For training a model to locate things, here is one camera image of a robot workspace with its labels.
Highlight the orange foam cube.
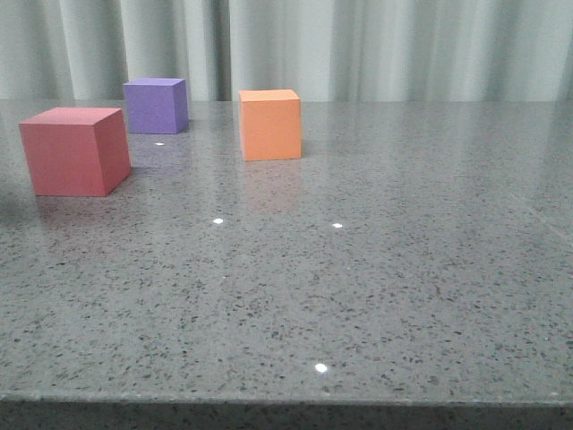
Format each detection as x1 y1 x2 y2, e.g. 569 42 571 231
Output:
239 89 302 161

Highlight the purple foam cube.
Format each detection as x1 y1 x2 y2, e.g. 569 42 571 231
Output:
123 78 189 134

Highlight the red foam cube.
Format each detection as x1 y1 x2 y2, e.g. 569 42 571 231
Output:
19 107 131 196

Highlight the pale green curtain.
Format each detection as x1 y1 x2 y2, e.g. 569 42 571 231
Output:
1 1 572 101

